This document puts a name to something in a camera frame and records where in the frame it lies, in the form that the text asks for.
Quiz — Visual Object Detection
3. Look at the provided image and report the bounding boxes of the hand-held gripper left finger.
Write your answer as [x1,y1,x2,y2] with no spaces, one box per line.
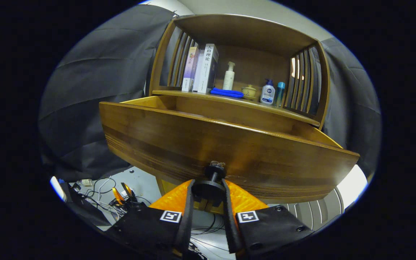
[105,179,196,259]

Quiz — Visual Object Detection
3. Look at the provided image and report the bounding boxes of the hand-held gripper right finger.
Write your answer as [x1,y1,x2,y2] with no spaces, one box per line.
[222,179,315,259]

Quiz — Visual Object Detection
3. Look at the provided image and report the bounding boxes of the brown wooden drawer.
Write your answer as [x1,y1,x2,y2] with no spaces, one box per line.
[99,95,360,204]

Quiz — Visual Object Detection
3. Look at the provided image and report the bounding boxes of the brown wooden countertop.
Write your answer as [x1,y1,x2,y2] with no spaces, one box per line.
[152,90,320,127]

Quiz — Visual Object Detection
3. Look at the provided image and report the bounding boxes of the brown wooden cabinet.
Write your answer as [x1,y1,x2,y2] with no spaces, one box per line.
[148,14,331,214]

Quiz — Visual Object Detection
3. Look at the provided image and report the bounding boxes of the orange and black tool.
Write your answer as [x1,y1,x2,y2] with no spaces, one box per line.
[111,182,137,207]

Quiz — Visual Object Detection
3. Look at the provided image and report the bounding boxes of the white ribbed panel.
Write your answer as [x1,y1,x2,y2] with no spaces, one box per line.
[277,188,345,231]

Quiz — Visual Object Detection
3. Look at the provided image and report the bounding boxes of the folded blue cloth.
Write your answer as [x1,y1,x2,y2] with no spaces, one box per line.
[210,87,244,98]

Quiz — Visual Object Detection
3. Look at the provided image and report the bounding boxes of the white board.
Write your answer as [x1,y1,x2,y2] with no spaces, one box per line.
[336,164,368,208]

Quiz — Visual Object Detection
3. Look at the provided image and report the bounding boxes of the yellow lidded teacup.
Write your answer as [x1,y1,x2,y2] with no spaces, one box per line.
[241,84,257,100]

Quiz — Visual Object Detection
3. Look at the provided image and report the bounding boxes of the white bottle with blue cap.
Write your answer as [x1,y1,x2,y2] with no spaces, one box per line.
[260,79,276,105]

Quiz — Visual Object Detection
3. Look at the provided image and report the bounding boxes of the teal bottle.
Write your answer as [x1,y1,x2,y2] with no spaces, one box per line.
[276,82,286,107]

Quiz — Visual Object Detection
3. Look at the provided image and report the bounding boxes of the white pump bottle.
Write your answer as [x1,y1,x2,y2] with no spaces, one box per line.
[223,61,236,91]

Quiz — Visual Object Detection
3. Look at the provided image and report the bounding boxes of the thin white book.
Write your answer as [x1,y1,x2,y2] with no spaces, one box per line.
[192,49,205,92]

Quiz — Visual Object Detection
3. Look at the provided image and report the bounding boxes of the purple book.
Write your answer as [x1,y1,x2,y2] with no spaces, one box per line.
[182,46,200,92]

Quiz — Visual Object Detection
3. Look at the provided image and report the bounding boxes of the black and white book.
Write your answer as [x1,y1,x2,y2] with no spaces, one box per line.
[197,44,219,94]

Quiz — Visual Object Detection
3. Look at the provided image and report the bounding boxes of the black floor cables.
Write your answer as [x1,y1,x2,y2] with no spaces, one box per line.
[69,176,226,237]

